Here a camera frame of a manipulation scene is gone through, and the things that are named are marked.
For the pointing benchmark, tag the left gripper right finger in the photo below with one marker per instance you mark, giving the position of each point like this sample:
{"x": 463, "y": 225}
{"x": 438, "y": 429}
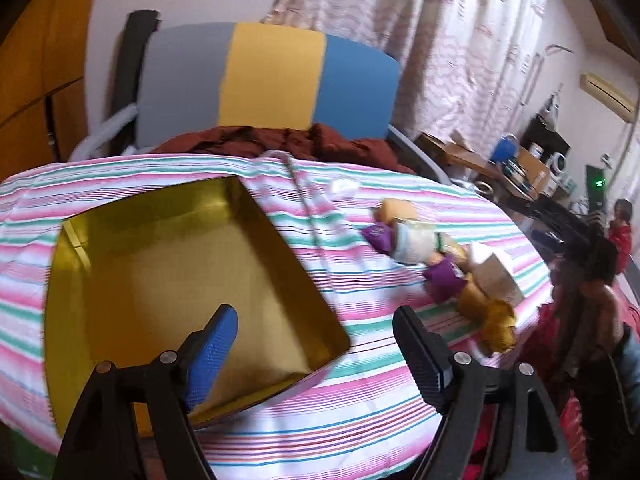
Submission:
{"x": 427, "y": 357}

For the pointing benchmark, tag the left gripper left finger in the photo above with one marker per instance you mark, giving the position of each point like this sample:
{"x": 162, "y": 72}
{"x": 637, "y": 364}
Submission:
{"x": 203, "y": 354}

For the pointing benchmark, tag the yellow knitted sock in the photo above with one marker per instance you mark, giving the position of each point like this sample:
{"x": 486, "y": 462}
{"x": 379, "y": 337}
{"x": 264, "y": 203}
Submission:
{"x": 494, "y": 318}

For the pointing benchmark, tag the purple snack packet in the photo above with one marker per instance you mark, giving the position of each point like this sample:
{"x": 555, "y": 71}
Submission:
{"x": 380, "y": 236}
{"x": 444, "y": 280}

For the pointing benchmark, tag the orange sponge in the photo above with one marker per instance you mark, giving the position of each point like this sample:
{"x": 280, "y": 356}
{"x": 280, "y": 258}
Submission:
{"x": 390, "y": 210}

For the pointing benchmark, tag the white medicine box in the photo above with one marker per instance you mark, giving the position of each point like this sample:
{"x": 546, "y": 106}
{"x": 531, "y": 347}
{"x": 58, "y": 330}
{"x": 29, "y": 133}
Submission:
{"x": 493, "y": 273}

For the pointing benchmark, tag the Weidan rice cracker packet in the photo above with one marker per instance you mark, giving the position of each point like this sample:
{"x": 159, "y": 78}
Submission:
{"x": 448, "y": 247}

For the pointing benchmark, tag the white fluffy sock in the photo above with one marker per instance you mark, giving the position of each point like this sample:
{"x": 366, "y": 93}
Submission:
{"x": 413, "y": 241}

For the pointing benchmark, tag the person right hand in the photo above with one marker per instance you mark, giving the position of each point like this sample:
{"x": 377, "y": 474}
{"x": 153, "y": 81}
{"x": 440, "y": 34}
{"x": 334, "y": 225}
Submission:
{"x": 589, "y": 323}

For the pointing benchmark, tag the person in red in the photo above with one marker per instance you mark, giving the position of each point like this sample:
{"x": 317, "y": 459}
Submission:
{"x": 620, "y": 232}

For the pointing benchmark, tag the striped pink green tablecloth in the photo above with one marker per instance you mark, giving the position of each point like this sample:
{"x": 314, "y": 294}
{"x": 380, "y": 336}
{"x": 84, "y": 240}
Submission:
{"x": 366, "y": 419}

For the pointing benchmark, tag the gold metal tin box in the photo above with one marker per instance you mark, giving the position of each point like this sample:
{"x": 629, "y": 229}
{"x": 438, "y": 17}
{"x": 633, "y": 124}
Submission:
{"x": 135, "y": 277}

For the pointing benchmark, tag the blue folding chair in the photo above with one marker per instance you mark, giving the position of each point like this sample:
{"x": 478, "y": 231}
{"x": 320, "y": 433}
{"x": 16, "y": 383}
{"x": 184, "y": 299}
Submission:
{"x": 506, "y": 148}

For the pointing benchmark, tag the wooden side table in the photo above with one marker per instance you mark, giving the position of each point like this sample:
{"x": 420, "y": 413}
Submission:
{"x": 458, "y": 162}

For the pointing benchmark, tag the dark red jacket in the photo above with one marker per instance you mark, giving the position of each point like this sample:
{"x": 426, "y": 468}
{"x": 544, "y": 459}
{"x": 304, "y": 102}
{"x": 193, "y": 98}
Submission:
{"x": 318, "y": 143}

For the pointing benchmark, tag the pink patterned curtain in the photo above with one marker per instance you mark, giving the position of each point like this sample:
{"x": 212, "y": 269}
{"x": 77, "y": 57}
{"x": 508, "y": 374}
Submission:
{"x": 463, "y": 63}

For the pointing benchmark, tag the grey yellow blue chair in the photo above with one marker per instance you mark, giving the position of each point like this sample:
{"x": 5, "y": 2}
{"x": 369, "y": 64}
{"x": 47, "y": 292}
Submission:
{"x": 200, "y": 76}

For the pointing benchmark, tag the orange wooden wardrobe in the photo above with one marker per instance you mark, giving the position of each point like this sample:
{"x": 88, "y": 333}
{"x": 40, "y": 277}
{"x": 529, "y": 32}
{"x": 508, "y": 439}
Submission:
{"x": 43, "y": 104}

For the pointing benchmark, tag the black rolled mat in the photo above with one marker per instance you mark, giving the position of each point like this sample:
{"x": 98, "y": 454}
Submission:
{"x": 140, "y": 26}

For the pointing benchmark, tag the wall air conditioner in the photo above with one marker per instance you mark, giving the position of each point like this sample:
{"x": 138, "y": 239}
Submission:
{"x": 609, "y": 96}

